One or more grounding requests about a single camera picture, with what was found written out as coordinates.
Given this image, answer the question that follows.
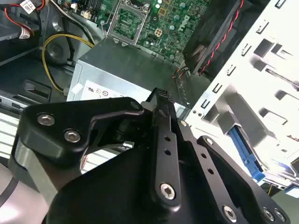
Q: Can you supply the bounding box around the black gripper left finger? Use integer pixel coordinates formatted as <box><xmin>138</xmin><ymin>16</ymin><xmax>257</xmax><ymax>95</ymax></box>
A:
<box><xmin>8</xmin><ymin>87</ymin><xmax>183</xmax><ymax>213</ymax></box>

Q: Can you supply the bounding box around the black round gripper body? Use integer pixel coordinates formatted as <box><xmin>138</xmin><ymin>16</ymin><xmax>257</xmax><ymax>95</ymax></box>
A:
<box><xmin>46</xmin><ymin>113</ymin><xmax>220</xmax><ymax>224</ymax></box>

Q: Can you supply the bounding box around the hard disk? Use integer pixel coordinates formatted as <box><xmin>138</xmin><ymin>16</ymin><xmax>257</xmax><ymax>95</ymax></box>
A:
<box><xmin>228</xmin><ymin>125</ymin><xmax>299</xmax><ymax>194</ymax></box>

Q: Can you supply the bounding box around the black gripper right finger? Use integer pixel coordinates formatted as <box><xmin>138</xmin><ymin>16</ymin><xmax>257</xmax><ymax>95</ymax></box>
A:
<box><xmin>170</xmin><ymin>102</ymin><xmax>292</xmax><ymax>224</ymax></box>

